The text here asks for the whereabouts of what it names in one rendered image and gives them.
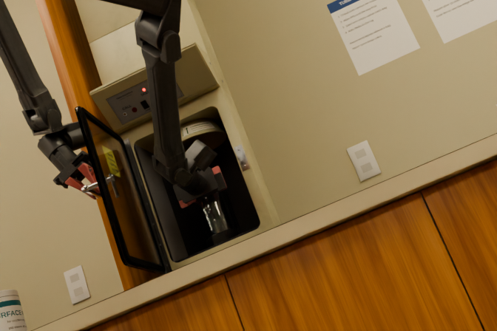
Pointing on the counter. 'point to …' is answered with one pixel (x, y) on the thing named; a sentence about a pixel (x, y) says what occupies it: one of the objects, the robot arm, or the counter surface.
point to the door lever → (92, 190)
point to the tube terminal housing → (187, 112)
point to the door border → (107, 195)
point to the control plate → (133, 99)
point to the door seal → (111, 198)
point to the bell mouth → (203, 133)
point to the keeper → (242, 157)
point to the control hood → (183, 71)
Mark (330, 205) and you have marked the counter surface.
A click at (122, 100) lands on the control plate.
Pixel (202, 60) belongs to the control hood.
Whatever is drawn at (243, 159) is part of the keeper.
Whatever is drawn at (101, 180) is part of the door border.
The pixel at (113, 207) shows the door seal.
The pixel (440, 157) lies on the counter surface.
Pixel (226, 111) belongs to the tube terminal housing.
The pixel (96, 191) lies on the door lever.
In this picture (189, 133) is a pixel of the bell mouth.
